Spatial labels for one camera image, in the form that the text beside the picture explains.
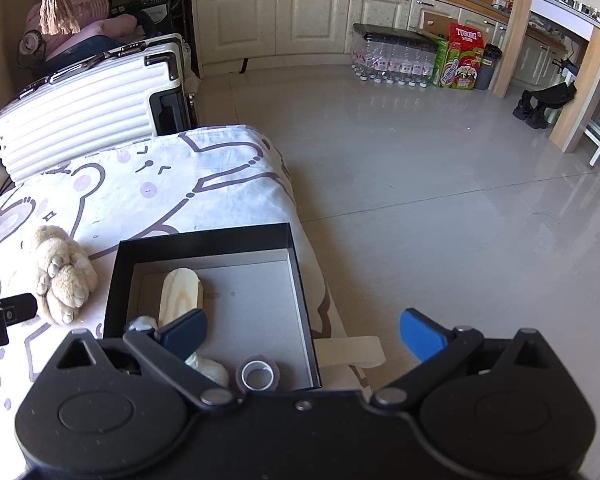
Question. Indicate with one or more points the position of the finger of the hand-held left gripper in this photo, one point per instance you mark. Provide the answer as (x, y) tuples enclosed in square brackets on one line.
[(12, 307)]

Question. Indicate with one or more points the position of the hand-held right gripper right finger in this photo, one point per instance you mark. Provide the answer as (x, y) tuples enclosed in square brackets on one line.
[(422, 336)]

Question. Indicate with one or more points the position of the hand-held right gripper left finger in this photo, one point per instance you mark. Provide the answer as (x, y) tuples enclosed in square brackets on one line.
[(185, 331)]

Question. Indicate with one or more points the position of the wooden block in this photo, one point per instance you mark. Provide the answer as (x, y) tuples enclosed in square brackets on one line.
[(182, 290)]

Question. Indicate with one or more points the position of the beige plush toy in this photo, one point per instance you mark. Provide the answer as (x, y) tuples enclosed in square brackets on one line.
[(62, 277)]

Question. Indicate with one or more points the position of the brown tape roll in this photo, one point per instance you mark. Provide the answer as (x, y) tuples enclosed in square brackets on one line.
[(257, 375)]

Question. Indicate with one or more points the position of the black cardboard box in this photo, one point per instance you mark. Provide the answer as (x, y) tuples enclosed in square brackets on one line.
[(260, 290)]

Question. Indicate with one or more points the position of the bear printed blanket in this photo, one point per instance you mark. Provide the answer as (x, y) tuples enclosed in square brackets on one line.
[(190, 190)]

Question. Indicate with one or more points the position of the white ribbed suitcase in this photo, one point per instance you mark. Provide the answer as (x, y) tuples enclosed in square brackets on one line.
[(90, 110)]

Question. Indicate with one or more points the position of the black shoes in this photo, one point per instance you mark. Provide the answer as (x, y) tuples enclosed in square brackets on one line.
[(542, 101)]

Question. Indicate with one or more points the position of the green carton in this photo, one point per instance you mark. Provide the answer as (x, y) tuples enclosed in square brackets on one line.
[(455, 67)]

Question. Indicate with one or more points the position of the black trash bin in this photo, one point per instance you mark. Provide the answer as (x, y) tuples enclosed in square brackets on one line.
[(489, 66)]

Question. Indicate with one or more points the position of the pack of water bottles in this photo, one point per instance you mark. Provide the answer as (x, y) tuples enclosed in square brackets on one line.
[(392, 57)]

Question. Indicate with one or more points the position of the red carton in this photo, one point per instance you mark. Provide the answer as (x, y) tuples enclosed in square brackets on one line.
[(467, 35)]

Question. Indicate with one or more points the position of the pink tasselled cloth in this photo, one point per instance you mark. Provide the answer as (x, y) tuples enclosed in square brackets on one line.
[(75, 7)]

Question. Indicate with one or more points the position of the brown cardboard box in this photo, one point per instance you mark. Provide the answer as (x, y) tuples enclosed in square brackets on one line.
[(432, 25)]

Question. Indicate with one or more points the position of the wooden table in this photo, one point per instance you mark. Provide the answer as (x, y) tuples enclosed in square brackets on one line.
[(575, 60)]

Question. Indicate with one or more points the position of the cream kitchen cabinets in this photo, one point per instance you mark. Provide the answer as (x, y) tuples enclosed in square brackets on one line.
[(330, 20)]

